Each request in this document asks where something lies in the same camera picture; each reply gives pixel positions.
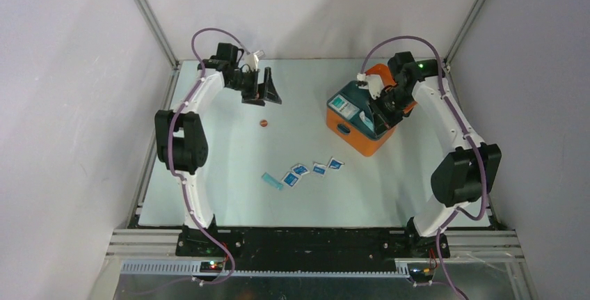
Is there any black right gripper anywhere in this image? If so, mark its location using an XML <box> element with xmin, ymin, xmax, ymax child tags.
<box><xmin>367</xmin><ymin>86</ymin><xmax>415</xmax><ymax>138</ymax></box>

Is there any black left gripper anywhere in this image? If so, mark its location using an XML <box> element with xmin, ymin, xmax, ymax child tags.
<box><xmin>226</xmin><ymin>67</ymin><xmax>281</xmax><ymax>106</ymax></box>

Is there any dark teal divider tray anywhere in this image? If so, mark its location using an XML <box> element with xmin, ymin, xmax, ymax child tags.
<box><xmin>326</xmin><ymin>81</ymin><xmax>394</xmax><ymax>143</ymax></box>

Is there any teal white label packet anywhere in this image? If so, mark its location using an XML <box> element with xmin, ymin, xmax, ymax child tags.
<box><xmin>328</xmin><ymin>94</ymin><xmax>360</xmax><ymax>120</ymax></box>

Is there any blue white wipe sachet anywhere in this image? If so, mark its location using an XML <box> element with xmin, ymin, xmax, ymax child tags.
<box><xmin>328</xmin><ymin>157</ymin><xmax>344</xmax><ymax>170</ymax></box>
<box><xmin>291</xmin><ymin>164</ymin><xmax>310</xmax><ymax>177</ymax></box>
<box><xmin>312</xmin><ymin>163</ymin><xmax>327</xmax><ymax>176</ymax></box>
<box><xmin>281</xmin><ymin>171</ymin><xmax>301</xmax><ymax>187</ymax></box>

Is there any teal strip packet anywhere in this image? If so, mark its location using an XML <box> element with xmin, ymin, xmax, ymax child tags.
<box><xmin>262</xmin><ymin>173</ymin><xmax>283</xmax><ymax>190</ymax></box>

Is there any small teal tube packet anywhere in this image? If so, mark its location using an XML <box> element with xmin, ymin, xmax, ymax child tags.
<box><xmin>359</xmin><ymin>111</ymin><xmax>374</xmax><ymax>132</ymax></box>

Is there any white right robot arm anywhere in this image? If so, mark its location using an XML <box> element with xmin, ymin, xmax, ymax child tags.
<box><xmin>358</xmin><ymin>52</ymin><xmax>502</xmax><ymax>257</ymax></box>

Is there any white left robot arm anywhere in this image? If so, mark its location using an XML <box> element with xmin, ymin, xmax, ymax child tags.
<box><xmin>154</xmin><ymin>42</ymin><xmax>282</xmax><ymax>256</ymax></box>

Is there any orange plastic medicine box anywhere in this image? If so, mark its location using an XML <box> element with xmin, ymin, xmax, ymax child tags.
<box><xmin>326</xmin><ymin>64</ymin><xmax>417</xmax><ymax>157</ymax></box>

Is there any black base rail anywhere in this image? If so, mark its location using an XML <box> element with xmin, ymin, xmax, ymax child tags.
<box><xmin>175</xmin><ymin>223</ymin><xmax>450</xmax><ymax>273</ymax></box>

